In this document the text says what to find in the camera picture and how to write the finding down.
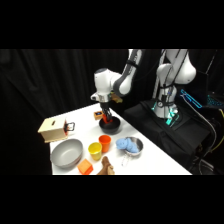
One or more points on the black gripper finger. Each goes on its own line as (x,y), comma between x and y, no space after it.
(109,112)
(104,113)

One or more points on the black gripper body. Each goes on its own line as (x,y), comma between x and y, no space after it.
(105,103)

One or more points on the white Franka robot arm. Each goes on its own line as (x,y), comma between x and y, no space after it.
(128,78)

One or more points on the black bowl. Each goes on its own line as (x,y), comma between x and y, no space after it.
(110,127)

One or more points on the grey bowl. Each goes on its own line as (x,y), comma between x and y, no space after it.
(66,153)

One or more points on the wooden block with blue shape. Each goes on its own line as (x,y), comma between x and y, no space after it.
(97,115)

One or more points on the orange plastic cup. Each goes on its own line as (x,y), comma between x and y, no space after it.
(105,143)

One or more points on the yellow plastic cup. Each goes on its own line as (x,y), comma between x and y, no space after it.
(95,151)

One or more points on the black robot stand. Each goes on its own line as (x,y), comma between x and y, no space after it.
(156,133)

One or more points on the brown plush toy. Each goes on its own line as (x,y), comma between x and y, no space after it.
(106,166)

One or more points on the wooden box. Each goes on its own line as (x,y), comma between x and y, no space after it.
(51,130)

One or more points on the orange studded block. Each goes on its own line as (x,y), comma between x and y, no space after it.
(85,166)

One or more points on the black curtain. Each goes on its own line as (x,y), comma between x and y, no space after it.
(40,83)

